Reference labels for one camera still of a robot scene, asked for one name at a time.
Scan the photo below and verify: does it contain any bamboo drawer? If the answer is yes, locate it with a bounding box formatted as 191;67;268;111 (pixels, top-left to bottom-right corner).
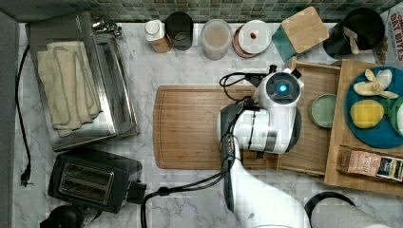
277;57;340;176

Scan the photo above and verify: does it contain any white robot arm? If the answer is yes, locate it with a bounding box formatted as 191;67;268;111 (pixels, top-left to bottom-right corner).
216;68;311;228

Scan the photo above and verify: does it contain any wooden cutting board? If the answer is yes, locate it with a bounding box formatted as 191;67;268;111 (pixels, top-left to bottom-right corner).
153;84;278;170

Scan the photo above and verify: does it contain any clear plastic jar with lid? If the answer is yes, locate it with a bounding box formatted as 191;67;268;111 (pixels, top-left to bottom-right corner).
201;19;232;61

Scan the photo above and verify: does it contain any pink bowl with white plate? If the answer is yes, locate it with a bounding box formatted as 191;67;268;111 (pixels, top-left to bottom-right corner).
233;20;272;58

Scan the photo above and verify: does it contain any black cup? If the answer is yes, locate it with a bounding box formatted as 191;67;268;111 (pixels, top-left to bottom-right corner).
164;11;194;50

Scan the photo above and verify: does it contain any white cap spice bottle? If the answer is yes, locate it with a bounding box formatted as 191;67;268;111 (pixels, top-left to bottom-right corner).
144;20;171;53

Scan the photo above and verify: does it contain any green ceramic bowl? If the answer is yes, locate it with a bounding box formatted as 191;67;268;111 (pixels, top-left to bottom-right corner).
308;93;336;128

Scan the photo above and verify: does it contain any black toaster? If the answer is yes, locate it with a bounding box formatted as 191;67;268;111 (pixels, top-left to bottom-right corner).
48;149;146;214

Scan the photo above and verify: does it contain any stainless steel tray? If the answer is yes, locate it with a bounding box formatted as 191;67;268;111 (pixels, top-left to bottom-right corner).
26;11;139;152

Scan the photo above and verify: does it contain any beige folded towel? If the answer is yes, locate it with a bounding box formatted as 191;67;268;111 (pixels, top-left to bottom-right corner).
37;41;102;138

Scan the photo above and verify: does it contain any bamboo and teal board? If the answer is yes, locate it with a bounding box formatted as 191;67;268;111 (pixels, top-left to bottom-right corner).
272;7;330;62

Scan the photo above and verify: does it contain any bamboo cabinet top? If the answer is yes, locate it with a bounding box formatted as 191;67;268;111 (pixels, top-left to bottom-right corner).
324;59;403;196

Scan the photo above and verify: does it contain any brown snack packet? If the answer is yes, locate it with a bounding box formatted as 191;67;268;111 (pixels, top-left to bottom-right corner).
336;146;402;183

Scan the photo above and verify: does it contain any yellow lemon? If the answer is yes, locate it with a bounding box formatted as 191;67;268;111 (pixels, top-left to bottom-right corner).
350;100;384;129

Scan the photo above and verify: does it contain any black round object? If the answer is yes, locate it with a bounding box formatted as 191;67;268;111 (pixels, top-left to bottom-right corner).
39;205;102;228

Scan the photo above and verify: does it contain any peeled banana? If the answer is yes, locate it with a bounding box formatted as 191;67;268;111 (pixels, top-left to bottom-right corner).
354;69;399;99

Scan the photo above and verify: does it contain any black utensil holder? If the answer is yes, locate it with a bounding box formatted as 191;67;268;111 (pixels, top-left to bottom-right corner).
323;8;385;59

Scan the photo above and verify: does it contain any blue plate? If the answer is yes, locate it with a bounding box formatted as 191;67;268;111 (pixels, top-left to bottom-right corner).
344;66;403;149

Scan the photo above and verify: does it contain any green white object on plate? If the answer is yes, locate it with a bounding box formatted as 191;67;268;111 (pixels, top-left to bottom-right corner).
390;98;403;136

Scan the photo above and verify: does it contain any oat bites cereal box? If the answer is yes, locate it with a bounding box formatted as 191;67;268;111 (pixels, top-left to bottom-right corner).
373;2;403;67

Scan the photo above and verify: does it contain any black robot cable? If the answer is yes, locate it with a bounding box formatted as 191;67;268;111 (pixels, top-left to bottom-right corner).
139;71;270;228

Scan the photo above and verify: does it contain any black ring base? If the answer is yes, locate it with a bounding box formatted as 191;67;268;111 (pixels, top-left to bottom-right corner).
303;191;393;228

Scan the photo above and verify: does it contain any black power cable with plug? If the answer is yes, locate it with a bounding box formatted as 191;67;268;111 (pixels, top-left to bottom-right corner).
14;44;35;188

